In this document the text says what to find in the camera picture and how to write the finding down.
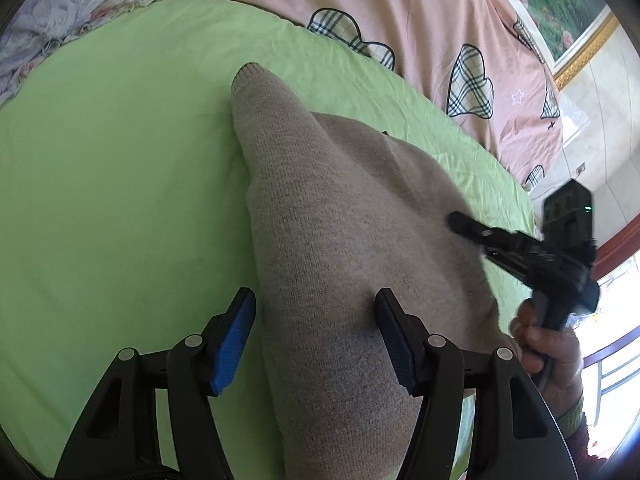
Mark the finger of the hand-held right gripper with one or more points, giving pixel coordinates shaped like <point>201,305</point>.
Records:
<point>495,237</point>
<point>520,267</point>

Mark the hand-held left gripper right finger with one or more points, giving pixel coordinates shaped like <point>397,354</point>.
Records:
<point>395,345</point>

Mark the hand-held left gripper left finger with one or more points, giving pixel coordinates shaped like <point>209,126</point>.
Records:
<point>232,350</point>

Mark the beige knitted sweater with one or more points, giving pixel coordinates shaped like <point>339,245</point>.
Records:
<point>325,235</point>

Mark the person's right forearm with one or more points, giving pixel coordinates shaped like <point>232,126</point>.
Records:
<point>575,417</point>

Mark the person's right hand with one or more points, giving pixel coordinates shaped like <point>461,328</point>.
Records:
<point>560,355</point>

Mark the green bed sheet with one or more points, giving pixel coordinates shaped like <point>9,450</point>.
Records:
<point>125,160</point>

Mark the pink quilt with plaid hearts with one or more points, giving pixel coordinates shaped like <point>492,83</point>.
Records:
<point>425,20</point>

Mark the gold framed flower picture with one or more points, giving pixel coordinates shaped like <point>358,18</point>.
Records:
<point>550,0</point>

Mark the purple floral ruffled cloth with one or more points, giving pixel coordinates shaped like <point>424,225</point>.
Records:
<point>60,5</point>

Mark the red wooden window frame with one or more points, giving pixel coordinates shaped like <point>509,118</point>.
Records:
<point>615,255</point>

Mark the wall socket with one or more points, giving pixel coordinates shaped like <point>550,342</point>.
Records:
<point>580,167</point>

